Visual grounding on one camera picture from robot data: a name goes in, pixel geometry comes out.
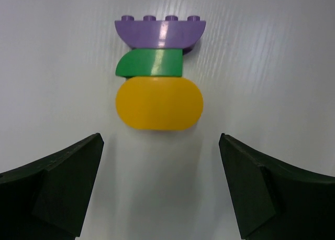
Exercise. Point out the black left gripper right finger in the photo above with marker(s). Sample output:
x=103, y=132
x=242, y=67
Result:
x=273, y=199

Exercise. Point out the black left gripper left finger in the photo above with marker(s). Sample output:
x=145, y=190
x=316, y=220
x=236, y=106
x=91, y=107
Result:
x=48, y=198

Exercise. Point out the yellow oval lego brick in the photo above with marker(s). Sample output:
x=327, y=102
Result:
x=159, y=103

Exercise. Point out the green lego brick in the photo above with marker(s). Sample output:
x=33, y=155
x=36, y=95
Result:
x=151, y=63

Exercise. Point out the purple scalloped lego brick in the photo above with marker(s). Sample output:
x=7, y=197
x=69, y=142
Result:
x=170, y=33

